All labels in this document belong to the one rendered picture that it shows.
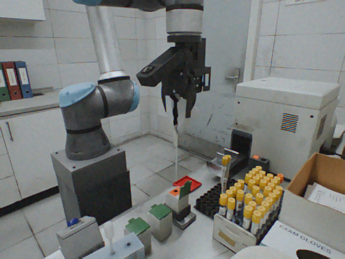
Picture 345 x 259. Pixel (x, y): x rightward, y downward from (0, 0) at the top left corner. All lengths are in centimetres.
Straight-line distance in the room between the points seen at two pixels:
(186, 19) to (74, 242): 48
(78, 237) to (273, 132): 64
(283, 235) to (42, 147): 191
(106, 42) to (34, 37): 187
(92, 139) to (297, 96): 65
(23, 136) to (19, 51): 90
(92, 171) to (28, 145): 139
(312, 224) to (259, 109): 41
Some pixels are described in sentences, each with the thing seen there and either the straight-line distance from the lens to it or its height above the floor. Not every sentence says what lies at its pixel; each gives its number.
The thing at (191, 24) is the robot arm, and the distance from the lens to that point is 45.
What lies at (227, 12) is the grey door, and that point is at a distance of 235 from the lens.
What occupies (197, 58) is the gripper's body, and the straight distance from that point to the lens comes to 49.
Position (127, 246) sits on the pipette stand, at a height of 97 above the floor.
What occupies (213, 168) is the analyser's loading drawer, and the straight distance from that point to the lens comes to 76.
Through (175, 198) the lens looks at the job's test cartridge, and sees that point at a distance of 56.
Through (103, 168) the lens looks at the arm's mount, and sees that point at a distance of 76.
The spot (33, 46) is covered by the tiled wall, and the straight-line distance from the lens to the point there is 263.
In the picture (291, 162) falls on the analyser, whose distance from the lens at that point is 82.
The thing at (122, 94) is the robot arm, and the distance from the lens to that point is 78.
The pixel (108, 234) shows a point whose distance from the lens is 39.
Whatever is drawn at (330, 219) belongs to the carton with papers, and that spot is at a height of 100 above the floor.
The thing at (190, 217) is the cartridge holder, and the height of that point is 89.
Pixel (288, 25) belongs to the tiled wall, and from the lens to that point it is 216.
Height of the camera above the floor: 130
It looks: 20 degrees down
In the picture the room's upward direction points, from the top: straight up
